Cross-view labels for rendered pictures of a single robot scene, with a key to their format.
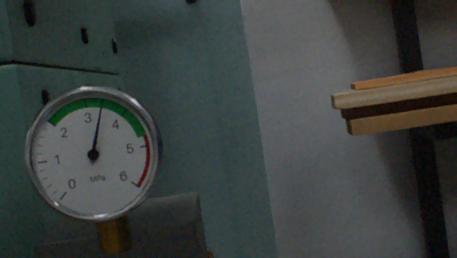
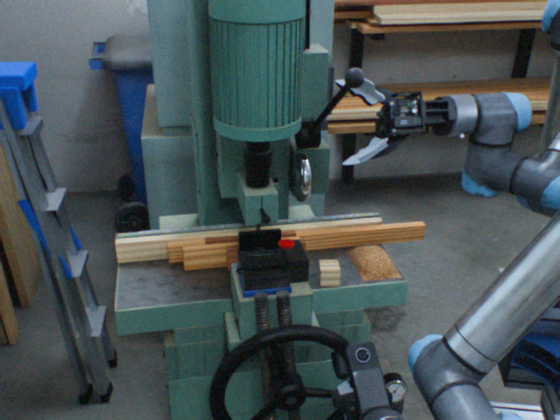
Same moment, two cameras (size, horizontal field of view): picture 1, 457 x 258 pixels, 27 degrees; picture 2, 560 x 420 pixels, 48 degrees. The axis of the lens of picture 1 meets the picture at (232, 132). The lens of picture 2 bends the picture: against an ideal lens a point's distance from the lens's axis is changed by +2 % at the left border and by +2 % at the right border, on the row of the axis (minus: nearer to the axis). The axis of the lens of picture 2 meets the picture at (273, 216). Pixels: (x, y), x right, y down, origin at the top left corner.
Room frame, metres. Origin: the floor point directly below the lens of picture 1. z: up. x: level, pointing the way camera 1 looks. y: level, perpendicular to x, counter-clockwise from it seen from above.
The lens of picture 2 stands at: (-0.52, 0.50, 1.62)
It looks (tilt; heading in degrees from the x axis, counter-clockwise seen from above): 28 degrees down; 350
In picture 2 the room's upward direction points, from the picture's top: straight up
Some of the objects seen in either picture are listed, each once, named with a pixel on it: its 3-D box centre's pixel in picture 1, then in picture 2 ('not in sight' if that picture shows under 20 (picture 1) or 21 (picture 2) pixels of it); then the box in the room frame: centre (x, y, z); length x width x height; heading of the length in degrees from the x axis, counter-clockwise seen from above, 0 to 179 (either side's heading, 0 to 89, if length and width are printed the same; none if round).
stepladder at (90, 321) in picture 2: not in sight; (53, 245); (1.33, 0.90, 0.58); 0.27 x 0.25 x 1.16; 87
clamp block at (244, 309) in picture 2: not in sight; (270, 297); (0.46, 0.33, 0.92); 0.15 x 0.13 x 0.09; 91
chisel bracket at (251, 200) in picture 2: not in sight; (257, 198); (0.68, 0.33, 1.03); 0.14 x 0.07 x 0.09; 1
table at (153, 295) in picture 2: not in sight; (262, 291); (0.55, 0.33, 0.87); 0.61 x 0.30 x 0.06; 91
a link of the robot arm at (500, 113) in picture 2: not in sight; (495, 115); (0.51, -0.10, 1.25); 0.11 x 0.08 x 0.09; 90
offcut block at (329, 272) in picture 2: not in sight; (328, 272); (0.52, 0.20, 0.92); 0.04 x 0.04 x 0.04; 82
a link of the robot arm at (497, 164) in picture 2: not in sight; (492, 167); (0.49, -0.10, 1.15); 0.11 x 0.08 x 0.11; 32
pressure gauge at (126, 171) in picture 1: (100, 171); (391, 389); (0.45, 0.06, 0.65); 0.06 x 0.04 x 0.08; 91
